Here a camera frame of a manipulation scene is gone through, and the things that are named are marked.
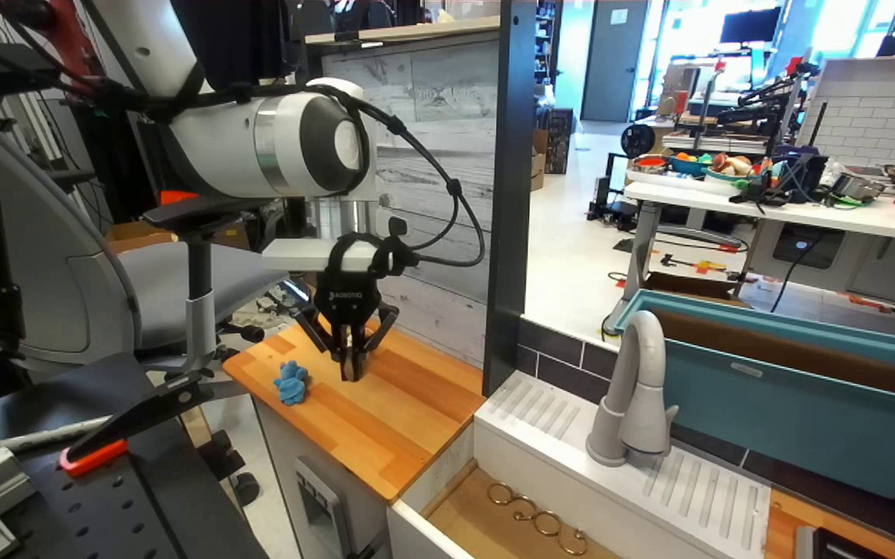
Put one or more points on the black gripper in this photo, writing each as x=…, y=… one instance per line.
x=357, y=275

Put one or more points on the grey toy tap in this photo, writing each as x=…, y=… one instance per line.
x=635, y=415

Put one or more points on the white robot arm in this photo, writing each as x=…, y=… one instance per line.
x=261, y=145

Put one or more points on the blue plushie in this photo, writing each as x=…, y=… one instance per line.
x=294, y=383

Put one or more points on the wooden kitchen countertop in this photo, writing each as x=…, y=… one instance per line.
x=397, y=415

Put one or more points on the white kitchen cabinet front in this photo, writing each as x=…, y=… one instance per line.
x=311, y=486

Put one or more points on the cardboard box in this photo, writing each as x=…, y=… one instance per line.
x=556, y=140

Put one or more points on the black perforated board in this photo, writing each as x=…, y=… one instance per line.
x=107, y=506

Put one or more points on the white toy sink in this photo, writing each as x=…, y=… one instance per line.
x=677, y=486

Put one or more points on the grey door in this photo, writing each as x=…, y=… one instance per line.
x=618, y=57

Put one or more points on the white work table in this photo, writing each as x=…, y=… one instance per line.
x=790, y=208

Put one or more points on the black box under table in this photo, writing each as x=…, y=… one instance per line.
x=810, y=247

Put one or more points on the teal wooden cabinet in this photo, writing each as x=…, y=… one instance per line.
x=810, y=415

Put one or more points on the dark computer monitor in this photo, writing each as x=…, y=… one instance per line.
x=751, y=26

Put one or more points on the white pegboard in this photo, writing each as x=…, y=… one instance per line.
x=873, y=105

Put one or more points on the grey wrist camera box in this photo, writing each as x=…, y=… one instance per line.
x=311, y=256

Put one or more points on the grey black stand post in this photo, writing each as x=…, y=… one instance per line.
x=199, y=298

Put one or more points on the black vertical post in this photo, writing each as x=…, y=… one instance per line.
x=511, y=198

